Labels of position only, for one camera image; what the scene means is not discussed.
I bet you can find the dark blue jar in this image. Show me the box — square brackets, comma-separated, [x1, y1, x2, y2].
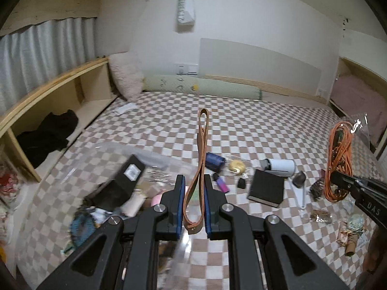
[206, 152, 226, 171]

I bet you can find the green bolster pillow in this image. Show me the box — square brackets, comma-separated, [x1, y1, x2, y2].
[142, 75, 262, 100]

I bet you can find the blue braided cord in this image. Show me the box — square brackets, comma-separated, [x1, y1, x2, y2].
[70, 208, 97, 245]

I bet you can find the white plastic tool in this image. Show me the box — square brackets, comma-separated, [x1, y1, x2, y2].
[286, 175, 307, 209]

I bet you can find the patterned cloth pile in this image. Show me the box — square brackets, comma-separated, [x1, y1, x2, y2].
[0, 163, 22, 218]

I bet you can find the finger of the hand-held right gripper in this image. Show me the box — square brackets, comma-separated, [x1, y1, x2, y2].
[330, 172, 368, 194]

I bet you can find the checkered bedsheet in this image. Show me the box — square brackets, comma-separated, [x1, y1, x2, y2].
[16, 92, 378, 290]

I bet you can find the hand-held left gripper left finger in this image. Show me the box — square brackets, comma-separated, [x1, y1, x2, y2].
[36, 174, 186, 290]

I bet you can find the orange cable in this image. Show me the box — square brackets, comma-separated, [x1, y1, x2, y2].
[325, 114, 372, 203]

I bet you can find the brown rope coil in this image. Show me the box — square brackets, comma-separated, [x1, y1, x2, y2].
[309, 179, 327, 200]

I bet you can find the brown paper tube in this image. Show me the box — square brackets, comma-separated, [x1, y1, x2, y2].
[345, 232, 359, 256]

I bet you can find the white notebook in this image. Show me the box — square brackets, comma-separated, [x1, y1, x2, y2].
[121, 193, 146, 218]

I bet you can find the beige curtain valance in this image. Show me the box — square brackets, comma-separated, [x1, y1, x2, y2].
[0, 0, 102, 35]

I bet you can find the white cylinder speaker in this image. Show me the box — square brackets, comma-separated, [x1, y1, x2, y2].
[260, 158, 296, 176]

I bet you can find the yellow sponge in clear bag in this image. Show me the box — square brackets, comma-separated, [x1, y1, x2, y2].
[225, 157, 250, 177]

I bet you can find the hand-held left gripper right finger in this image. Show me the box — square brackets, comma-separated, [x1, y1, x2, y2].
[204, 174, 348, 290]

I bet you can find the brown leather strap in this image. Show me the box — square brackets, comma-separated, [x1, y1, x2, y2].
[183, 108, 212, 234]

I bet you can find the wooden shelf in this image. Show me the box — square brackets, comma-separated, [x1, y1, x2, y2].
[0, 57, 118, 183]

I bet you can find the white paper slip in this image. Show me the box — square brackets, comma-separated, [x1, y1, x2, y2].
[116, 103, 136, 116]

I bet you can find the grey dome cap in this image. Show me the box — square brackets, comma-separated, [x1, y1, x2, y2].
[292, 171, 306, 188]

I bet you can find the clear plastic storage box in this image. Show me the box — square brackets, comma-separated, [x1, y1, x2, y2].
[68, 142, 194, 290]

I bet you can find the black clothing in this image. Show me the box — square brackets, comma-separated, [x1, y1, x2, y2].
[16, 110, 79, 168]

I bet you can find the black flat box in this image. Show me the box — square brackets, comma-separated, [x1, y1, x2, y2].
[247, 169, 285, 208]

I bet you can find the black box with barcode label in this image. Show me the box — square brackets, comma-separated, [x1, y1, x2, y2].
[83, 155, 147, 210]

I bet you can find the hanging white bag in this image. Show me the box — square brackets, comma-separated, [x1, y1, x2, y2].
[176, 0, 195, 32]

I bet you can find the purple pink lighter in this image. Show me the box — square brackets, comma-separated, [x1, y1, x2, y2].
[212, 173, 229, 193]

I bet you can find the white curtain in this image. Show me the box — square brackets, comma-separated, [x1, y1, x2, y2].
[0, 16, 97, 117]

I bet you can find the fluffy white pillow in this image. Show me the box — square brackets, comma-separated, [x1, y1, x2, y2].
[108, 53, 144, 102]

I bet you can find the white headboard panel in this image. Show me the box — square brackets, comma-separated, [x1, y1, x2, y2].
[199, 38, 322, 89]

